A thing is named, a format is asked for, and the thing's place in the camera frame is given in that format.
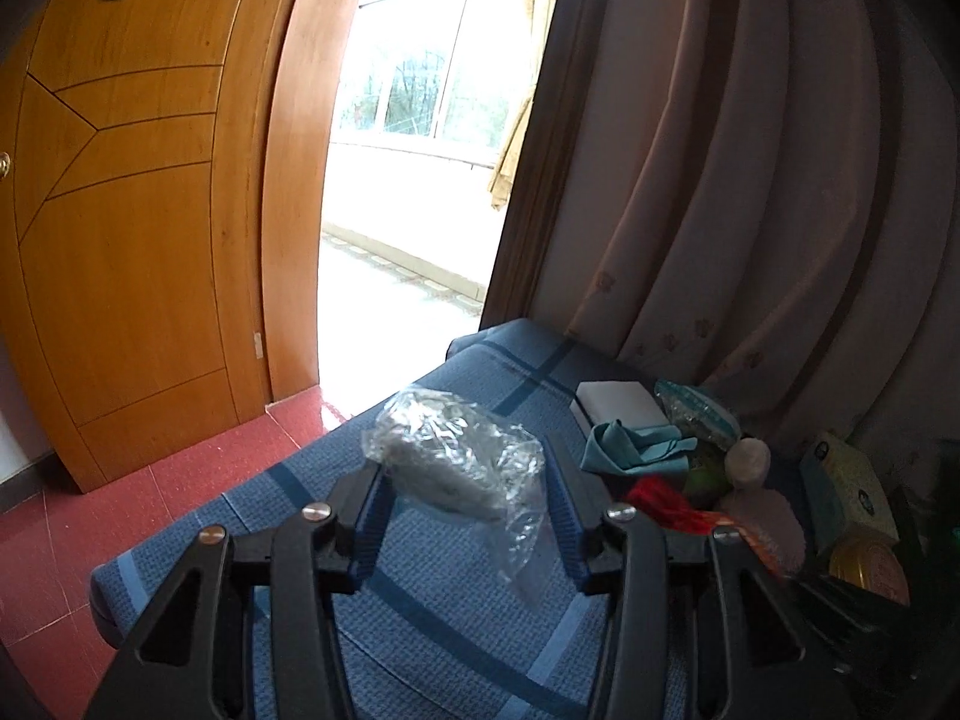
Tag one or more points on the wooden door frame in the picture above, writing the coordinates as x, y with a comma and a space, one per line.
300, 202

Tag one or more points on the red cloth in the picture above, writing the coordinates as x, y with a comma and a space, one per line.
652, 499

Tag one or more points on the white box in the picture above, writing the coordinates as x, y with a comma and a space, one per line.
615, 401

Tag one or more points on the green soft item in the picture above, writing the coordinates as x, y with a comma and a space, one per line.
705, 481

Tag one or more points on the pinkish curtain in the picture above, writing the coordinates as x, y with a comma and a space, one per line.
750, 202

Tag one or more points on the brass door knob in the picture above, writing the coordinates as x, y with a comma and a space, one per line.
4, 165

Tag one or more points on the teal printed plastic packet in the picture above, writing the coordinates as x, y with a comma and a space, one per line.
697, 412

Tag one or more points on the wooden door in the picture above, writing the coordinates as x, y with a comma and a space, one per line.
135, 240

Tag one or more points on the gold round tin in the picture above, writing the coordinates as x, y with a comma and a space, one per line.
870, 566

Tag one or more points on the white gauze roll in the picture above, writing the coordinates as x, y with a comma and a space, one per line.
746, 461

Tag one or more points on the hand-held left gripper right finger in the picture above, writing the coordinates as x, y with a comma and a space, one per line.
566, 514

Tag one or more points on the light green carton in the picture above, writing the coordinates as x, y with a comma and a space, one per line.
847, 487

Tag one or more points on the teal cloth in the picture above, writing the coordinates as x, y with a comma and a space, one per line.
622, 450

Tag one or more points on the balcony window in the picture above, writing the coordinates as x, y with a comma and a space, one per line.
420, 82

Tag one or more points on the clear plastic bag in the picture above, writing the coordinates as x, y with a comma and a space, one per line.
450, 457

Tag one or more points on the pink fluffy pompom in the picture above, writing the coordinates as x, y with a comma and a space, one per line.
772, 532

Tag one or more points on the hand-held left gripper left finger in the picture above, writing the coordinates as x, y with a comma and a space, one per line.
371, 514

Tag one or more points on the yellow patterned curtain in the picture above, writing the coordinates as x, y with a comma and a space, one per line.
517, 150

